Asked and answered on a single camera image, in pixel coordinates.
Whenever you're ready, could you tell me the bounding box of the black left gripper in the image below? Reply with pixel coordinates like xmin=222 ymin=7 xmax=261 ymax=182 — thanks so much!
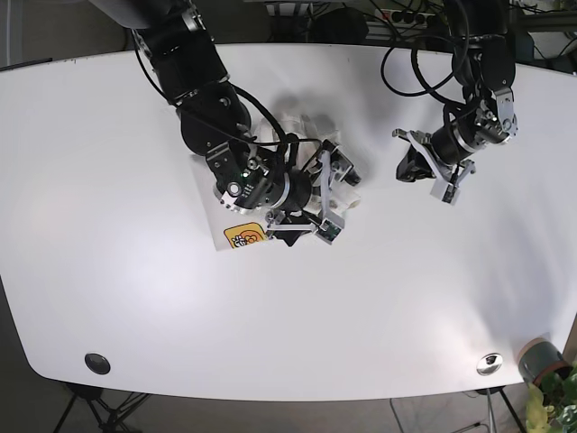
xmin=392 ymin=95 xmax=517 ymax=206

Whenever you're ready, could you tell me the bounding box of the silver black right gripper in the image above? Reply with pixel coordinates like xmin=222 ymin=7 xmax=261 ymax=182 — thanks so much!
xmin=206 ymin=135 xmax=362 ymax=247

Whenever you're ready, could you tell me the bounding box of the white graphic T-shirt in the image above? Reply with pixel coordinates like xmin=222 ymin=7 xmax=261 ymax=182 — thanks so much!
xmin=192 ymin=114 xmax=361 ymax=251

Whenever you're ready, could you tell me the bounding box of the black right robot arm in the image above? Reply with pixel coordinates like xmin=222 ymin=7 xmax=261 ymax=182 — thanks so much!
xmin=97 ymin=1 xmax=361 ymax=247

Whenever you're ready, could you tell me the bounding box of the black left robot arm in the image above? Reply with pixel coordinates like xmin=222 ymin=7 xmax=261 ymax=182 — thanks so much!
xmin=392 ymin=1 xmax=518 ymax=205

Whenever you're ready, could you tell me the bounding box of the silver table grommet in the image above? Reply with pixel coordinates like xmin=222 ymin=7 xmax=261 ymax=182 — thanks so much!
xmin=476 ymin=353 xmax=503 ymax=376

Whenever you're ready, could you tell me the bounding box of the potted green plant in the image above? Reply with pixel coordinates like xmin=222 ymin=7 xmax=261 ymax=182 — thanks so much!
xmin=517 ymin=337 xmax=576 ymax=432

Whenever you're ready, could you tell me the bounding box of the black table grommet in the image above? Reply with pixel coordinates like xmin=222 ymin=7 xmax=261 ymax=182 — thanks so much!
xmin=84 ymin=353 xmax=111 ymax=375

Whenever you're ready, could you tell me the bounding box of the black tripod stand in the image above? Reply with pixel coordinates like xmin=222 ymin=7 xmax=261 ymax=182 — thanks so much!
xmin=53 ymin=382 xmax=151 ymax=433

